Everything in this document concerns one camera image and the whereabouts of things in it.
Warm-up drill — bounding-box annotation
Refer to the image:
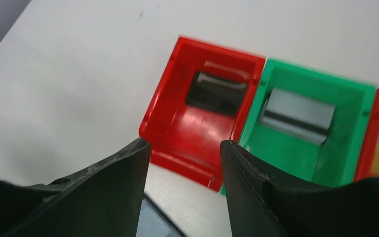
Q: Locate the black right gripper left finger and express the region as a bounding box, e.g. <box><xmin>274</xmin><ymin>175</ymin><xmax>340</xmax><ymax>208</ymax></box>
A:
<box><xmin>0</xmin><ymin>138</ymin><xmax>151</xmax><ymax>237</ymax></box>

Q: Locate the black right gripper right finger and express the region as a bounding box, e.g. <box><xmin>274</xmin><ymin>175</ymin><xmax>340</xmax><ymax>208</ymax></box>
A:
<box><xmin>220</xmin><ymin>140</ymin><xmax>379</xmax><ymax>237</ymax></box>

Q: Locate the black leather card holder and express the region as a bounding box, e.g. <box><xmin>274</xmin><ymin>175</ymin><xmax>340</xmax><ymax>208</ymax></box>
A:
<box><xmin>136</xmin><ymin>193</ymin><xmax>187</xmax><ymax>237</ymax></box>

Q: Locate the silver card in bin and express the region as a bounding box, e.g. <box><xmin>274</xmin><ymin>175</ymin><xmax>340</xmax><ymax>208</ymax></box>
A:
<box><xmin>259</xmin><ymin>88</ymin><xmax>336</xmax><ymax>146</ymax></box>

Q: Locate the black card in bin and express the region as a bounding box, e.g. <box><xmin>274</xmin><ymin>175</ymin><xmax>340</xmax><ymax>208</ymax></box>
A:
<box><xmin>186</xmin><ymin>71</ymin><xmax>248</xmax><ymax>117</ymax></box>

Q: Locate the green plastic bin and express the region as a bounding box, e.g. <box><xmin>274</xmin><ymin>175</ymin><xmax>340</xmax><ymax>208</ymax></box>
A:
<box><xmin>238</xmin><ymin>58</ymin><xmax>376</xmax><ymax>187</ymax></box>

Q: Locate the left red plastic bin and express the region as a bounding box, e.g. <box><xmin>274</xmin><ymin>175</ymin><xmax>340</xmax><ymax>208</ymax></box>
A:
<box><xmin>139</xmin><ymin>36</ymin><xmax>266</xmax><ymax>192</ymax></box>

